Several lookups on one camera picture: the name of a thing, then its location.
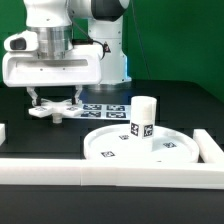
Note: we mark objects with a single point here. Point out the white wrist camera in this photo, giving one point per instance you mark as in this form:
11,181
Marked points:
24,41

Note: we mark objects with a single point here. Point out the white marker sheet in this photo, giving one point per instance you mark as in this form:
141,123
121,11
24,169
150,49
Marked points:
105,112

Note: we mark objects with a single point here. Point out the white left fence block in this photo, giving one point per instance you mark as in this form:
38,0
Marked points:
2,133

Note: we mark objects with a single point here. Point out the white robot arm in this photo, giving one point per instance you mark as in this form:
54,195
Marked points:
67,43

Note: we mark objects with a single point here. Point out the white cross-shaped table base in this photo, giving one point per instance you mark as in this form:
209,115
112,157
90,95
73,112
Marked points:
57,110

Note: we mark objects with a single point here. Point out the white front fence rail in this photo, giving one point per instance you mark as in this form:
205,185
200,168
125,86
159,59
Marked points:
100,173

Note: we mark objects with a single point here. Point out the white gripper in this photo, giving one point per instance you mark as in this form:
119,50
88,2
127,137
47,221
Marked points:
80,66

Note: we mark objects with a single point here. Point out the white right fence rail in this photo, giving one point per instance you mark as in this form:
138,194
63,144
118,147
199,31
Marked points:
210,151

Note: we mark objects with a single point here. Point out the white round table top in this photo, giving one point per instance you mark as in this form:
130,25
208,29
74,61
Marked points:
115,142

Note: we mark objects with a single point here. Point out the white fence rail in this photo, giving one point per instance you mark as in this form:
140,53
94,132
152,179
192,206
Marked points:
100,173
210,151

